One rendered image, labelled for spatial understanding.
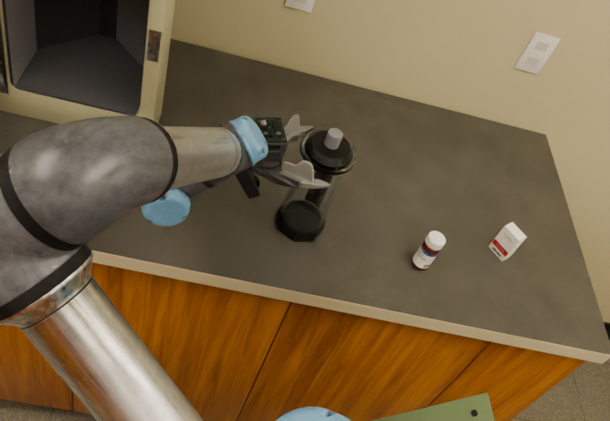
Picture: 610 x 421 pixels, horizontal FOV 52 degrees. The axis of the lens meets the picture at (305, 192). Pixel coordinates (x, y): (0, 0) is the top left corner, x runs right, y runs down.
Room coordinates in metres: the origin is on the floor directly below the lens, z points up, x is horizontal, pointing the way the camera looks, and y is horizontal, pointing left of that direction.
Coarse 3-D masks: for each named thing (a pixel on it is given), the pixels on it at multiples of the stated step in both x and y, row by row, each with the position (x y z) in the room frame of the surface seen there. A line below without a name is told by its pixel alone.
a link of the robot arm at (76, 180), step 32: (64, 128) 0.39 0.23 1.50; (96, 128) 0.40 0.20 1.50; (128, 128) 0.42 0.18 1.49; (160, 128) 0.46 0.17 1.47; (192, 128) 0.57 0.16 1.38; (224, 128) 0.68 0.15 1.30; (256, 128) 0.73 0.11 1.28; (32, 160) 0.34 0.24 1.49; (64, 160) 0.35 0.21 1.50; (96, 160) 0.37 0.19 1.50; (128, 160) 0.39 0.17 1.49; (160, 160) 0.42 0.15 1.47; (192, 160) 0.50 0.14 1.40; (224, 160) 0.59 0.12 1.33; (256, 160) 0.68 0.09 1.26; (32, 192) 0.32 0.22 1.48; (64, 192) 0.33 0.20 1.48; (96, 192) 0.35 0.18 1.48; (128, 192) 0.37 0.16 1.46; (160, 192) 0.41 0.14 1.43; (64, 224) 0.32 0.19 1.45; (96, 224) 0.34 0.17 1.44
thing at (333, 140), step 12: (324, 132) 0.90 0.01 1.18; (336, 132) 0.87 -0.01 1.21; (312, 144) 0.85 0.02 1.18; (324, 144) 0.87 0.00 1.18; (336, 144) 0.86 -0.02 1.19; (348, 144) 0.89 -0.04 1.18; (312, 156) 0.84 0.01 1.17; (324, 156) 0.84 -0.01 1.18; (336, 156) 0.85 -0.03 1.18; (348, 156) 0.86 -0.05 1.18
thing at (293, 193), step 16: (304, 144) 0.86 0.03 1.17; (352, 160) 0.87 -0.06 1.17; (320, 176) 0.83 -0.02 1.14; (336, 176) 0.84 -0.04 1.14; (288, 192) 0.86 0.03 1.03; (304, 192) 0.83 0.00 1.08; (320, 192) 0.83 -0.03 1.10; (336, 192) 0.86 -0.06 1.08; (288, 208) 0.84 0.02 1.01; (304, 208) 0.83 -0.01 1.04; (320, 208) 0.84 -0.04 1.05; (288, 224) 0.83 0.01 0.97; (304, 224) 0.83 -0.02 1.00; (320, 224) 0.85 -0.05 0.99
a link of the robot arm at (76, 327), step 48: (0, 192) 0.32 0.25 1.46; (0, 240) 0.29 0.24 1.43; (48, 240) 0.31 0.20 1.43; (0, 288) 0.27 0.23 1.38; (48, 288) 0.29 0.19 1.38; (96, 288) 0.33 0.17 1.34; (48, 336) 0.27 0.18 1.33; (96, 336) 0.29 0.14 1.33; (96, 384) 0.26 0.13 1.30; (144, 384) 0.28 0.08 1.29
